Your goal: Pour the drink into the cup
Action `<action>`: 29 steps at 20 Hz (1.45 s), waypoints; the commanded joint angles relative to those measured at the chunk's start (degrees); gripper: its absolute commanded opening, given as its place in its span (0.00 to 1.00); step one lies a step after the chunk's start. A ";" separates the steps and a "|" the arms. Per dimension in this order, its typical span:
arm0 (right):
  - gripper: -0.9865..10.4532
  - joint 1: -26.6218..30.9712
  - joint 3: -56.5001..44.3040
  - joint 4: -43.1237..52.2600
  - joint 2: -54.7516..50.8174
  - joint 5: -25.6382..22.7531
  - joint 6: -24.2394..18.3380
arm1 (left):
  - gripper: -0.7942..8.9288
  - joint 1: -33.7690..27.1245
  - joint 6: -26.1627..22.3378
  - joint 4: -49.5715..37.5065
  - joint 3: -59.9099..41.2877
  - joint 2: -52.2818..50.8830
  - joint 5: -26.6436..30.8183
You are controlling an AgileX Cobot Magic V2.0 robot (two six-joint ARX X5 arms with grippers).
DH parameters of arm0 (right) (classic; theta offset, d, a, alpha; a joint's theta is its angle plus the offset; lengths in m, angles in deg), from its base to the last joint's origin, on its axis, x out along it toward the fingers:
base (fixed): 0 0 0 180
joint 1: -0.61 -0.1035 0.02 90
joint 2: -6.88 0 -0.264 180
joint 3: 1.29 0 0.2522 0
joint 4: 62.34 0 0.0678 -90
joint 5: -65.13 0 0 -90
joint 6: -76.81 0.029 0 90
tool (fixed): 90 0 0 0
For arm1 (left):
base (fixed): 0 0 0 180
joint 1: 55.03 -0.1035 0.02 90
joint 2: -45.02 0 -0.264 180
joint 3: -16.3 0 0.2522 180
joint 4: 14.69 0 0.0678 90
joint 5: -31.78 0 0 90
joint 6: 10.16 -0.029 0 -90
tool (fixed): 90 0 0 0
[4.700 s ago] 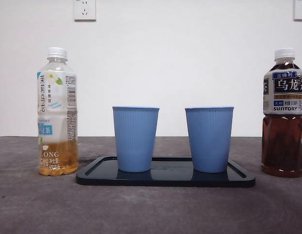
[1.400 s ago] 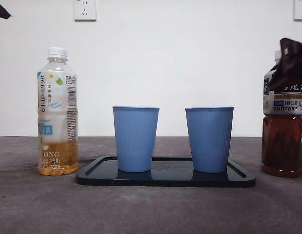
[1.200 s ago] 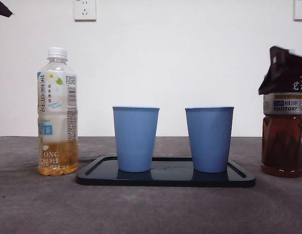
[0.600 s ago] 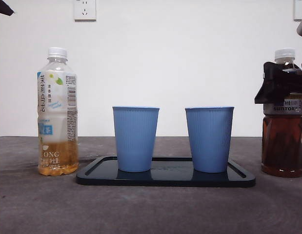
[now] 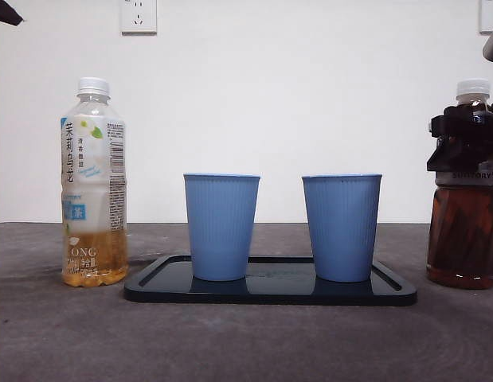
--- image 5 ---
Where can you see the jasmine tea bottle white label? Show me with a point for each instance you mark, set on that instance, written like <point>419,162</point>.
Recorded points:
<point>95,179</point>

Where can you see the dark navy rectangular tray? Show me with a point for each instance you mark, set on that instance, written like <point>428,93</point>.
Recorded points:
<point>270,292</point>

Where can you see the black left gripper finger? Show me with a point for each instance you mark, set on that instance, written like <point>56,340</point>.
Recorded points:
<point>1,10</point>

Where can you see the white wall socket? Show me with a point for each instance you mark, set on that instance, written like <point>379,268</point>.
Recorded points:
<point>138,16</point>
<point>489,14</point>

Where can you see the blue ribbed cup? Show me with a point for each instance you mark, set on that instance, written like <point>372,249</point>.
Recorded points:
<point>341,227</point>
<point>220,227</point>

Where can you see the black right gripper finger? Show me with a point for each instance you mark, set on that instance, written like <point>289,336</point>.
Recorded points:
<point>461,155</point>

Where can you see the dark oolong tea bottle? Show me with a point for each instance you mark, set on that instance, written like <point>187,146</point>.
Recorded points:
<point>461,238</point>

